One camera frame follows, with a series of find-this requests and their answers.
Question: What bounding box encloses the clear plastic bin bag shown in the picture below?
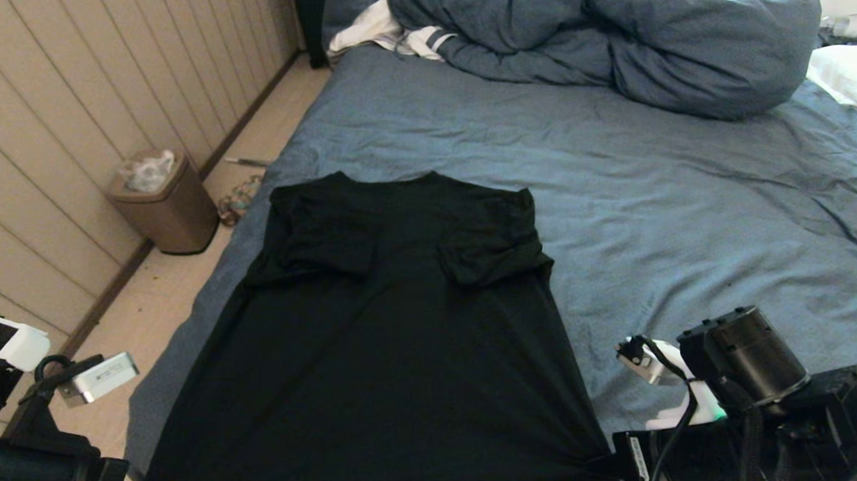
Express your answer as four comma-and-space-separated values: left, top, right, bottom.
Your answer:
117, 148, 179, 195

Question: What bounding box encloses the blue bunched duvet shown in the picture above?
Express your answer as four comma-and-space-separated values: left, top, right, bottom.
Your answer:
319, 0, 822, 126

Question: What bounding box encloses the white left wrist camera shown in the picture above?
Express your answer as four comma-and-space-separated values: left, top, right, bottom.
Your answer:
56, 348, 141, 411

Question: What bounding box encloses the white left wrist joint cover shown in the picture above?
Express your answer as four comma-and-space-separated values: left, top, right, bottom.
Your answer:
0, 311, 53, 374

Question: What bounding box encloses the black braided left cable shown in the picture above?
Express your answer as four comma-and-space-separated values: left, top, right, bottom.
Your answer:
31, 352, 104, 403

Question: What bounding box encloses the black printed T-shirt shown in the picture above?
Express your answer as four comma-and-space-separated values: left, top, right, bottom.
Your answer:
144, 157, 639, 481

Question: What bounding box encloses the black bedside furniture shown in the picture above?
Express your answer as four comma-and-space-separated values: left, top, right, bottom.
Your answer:
283, 0, 333, 70

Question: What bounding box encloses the patterned cloth item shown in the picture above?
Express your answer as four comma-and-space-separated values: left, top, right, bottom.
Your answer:
217, 174, 265, 230

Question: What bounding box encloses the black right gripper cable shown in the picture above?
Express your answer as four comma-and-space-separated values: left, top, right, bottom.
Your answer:
632, 336, 857, 481

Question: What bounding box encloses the brown trash bin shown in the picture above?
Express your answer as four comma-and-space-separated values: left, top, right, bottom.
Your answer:
103, 147, 224, 257

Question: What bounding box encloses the white striped garment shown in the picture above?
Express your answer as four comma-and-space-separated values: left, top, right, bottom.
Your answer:
327, 0, 458, 64

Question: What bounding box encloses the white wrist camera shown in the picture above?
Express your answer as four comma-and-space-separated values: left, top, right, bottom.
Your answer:
612, 335, 732, 436
56, 348, 141, 411

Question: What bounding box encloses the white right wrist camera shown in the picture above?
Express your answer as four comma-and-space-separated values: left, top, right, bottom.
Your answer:
612, 335, 732, 436

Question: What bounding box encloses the blue bed sheet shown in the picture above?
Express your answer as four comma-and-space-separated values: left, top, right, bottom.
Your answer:
122, 34, 857, 481

